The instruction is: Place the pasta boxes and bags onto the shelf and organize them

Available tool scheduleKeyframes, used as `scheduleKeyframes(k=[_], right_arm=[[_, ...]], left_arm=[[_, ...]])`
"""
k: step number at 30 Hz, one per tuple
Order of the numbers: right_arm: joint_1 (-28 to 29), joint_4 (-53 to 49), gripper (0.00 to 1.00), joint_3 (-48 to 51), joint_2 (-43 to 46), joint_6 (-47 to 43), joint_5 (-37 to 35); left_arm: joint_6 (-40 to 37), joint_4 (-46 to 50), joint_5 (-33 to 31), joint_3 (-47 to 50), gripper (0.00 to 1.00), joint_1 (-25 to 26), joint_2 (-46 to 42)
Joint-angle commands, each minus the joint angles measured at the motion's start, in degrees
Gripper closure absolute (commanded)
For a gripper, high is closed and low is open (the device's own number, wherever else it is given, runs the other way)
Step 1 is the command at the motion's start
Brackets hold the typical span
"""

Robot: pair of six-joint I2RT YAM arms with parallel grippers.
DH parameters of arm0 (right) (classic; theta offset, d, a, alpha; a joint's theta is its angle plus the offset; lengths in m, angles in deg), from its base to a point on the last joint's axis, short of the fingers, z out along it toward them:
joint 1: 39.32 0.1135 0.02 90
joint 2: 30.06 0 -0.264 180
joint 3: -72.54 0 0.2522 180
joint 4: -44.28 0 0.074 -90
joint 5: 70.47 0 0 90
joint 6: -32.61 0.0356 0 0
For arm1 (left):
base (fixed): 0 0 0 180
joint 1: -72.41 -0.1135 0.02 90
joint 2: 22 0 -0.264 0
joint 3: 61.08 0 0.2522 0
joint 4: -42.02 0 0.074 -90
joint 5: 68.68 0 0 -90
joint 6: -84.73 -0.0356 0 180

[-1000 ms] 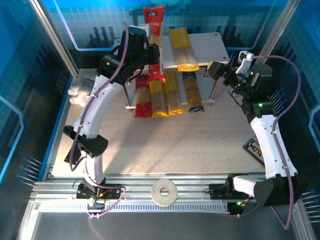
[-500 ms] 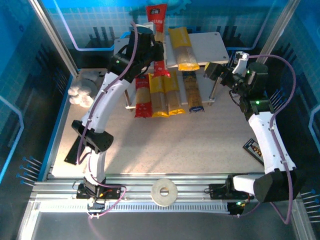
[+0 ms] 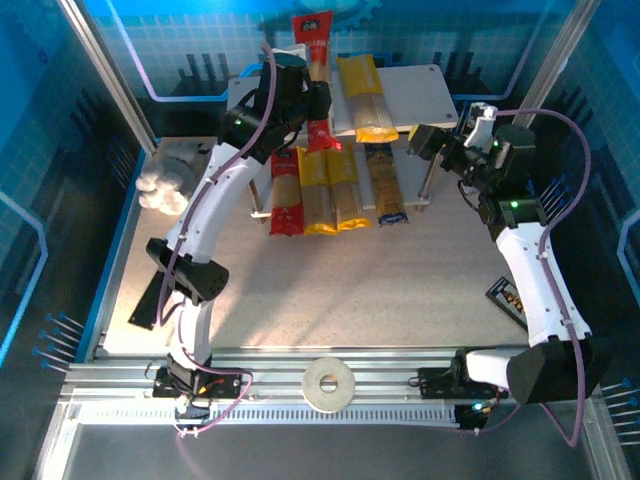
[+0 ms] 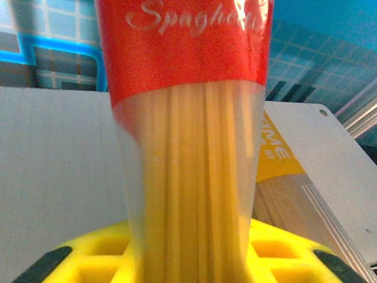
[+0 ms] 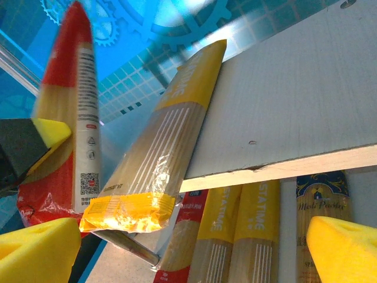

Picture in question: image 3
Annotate white two-tier shelf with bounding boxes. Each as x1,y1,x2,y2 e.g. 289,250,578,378
224,63,460,224

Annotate aluminium enclosure post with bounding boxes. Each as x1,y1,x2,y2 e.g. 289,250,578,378
55,0,160,155
503,0,604,151

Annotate blue gold spaghetti bag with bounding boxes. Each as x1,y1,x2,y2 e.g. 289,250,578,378
363,143,410,227

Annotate white plush toy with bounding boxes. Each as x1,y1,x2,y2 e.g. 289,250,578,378
135,142,211,217

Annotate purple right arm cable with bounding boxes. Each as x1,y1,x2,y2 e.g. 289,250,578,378
492,108,594,447

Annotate white slotted cable duct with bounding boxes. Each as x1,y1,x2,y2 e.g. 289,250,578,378
74,402,461,427

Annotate red spaghetti bag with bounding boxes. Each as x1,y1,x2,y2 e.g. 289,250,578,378
290,11,344,154
269,147,306,237

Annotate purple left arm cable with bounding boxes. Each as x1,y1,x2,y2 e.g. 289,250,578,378
157,42,279,439

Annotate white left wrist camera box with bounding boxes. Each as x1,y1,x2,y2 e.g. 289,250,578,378
280,43,311,65

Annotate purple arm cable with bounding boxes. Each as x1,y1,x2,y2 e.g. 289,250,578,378
157,42,279,439
492,108,594,447

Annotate white tape roll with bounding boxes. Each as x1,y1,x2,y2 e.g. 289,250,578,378
301,356,358,414

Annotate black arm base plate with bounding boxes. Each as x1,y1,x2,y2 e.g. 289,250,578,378
152,367,242,400
418,366,510,400

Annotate yellow spaghetti bag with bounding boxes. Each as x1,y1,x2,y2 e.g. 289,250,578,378
296,145,338,237
335,55,401,144
326,143,373,233

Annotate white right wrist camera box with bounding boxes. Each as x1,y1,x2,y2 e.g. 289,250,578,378
464,102,499,149

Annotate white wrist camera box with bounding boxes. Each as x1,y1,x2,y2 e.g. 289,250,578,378
464,102,499,149
280,43,311,65

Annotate aluminium rail frame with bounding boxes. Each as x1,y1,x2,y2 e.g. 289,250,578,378
59,344,604,404

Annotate dark patterned small box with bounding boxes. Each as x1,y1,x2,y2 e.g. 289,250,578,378
485,277,530,330

